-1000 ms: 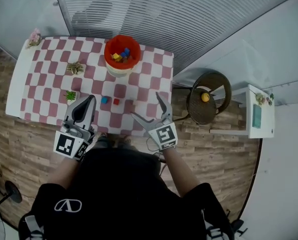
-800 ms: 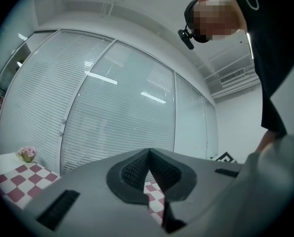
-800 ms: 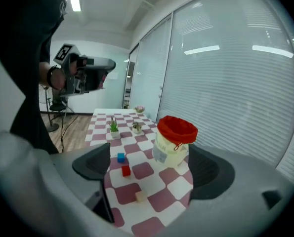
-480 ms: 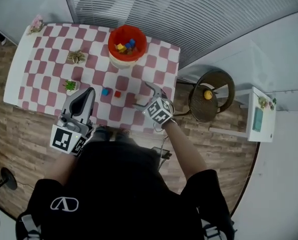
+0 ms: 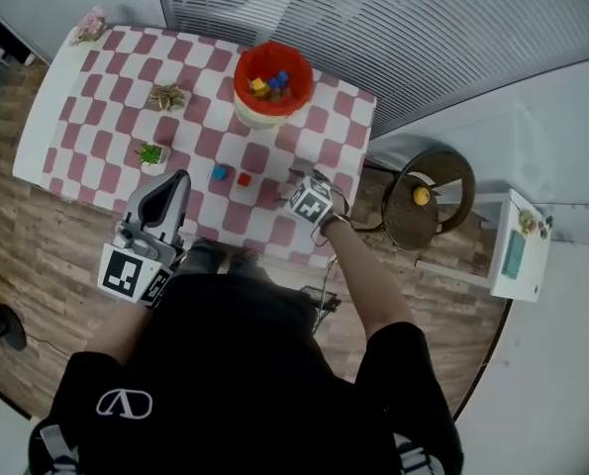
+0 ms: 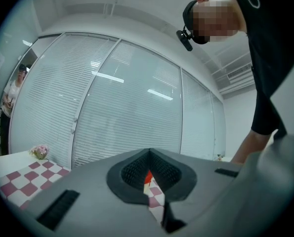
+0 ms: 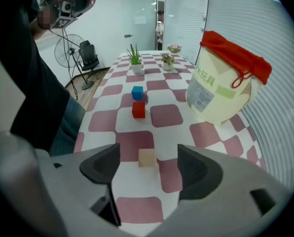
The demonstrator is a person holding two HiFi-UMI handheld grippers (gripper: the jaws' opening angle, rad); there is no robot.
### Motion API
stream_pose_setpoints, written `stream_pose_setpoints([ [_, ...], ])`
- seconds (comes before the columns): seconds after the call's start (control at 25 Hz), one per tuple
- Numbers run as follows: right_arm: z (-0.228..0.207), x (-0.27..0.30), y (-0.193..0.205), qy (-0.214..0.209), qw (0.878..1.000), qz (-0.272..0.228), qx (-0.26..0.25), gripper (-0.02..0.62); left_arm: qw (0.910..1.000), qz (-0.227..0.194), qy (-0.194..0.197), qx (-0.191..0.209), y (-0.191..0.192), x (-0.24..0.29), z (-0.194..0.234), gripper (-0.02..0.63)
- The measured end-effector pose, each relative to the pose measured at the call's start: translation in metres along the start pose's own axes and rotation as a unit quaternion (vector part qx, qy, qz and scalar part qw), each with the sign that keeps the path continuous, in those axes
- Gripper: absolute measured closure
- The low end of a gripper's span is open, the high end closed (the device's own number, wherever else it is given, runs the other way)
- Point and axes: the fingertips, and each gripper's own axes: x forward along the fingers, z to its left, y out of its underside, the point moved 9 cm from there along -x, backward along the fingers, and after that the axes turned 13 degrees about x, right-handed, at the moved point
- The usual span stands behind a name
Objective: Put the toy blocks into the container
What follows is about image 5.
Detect grey right shoulder strap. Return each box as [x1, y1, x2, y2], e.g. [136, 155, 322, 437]
[392, 432, 432, 475]

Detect dark wicker chair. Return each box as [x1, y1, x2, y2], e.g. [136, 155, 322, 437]
[362, 145, 477, 252]

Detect small flower decoration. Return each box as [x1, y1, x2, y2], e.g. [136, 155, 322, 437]
[517, 208, 555, 240]

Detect white side table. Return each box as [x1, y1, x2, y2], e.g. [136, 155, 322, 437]
[415, 188, 552, 302]

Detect teal book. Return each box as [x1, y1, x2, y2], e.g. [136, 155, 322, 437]
[501, 229, 527, 280]

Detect white window blinds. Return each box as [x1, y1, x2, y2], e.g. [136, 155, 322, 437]
[152, 0, 589, 141]

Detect person's left forearm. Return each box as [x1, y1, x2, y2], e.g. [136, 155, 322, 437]
[83, 297, 151, 365]

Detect person's black shirt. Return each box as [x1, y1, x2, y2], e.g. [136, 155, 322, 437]
[26, 269, 466, 475]

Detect green potted plant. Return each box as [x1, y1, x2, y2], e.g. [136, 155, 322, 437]
[135, 142, 171, 175]

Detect pink checkered tablecloth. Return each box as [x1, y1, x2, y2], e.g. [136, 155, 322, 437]
[43, 26, 377, 271]

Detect black fan stand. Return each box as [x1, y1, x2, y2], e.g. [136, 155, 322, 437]
[0, 304, 28, 353]

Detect black metal frame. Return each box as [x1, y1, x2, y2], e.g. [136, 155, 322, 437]
[298, 287, 343, 335]

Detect white shelf unit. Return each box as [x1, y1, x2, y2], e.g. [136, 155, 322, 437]
[0, 0, 38, 68]

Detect grey left shoulder strap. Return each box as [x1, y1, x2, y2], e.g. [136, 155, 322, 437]
[39, 423, 80, 475]

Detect person's shoe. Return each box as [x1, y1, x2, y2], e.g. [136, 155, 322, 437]
[227, 249, 264, 277]
[179, 237, 226, 277]

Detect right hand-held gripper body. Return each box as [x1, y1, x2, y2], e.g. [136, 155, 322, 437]
[282, 174, 350, 227]

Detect person's right forearm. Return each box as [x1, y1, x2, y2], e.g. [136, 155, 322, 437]
[321, 220, 417, 338]

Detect brown succulent potted plant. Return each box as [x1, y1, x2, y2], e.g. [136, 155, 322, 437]
[147, 82, 189, 114]

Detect person's left shoe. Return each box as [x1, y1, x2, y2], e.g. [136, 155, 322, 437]
[179, 237, 226, 277]

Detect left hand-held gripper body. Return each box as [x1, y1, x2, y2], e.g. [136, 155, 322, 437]
[97, 214, 187, 307]

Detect red and cream bucket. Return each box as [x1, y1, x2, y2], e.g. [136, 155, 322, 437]
[233, 41, 315, 132]

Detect person's right shoe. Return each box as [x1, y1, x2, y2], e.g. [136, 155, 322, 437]
[227, 249, 264, 277]

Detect grey shoulder strap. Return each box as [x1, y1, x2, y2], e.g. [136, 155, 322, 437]
[392, 432, 432, 475]
[39, 423, 80, 475]

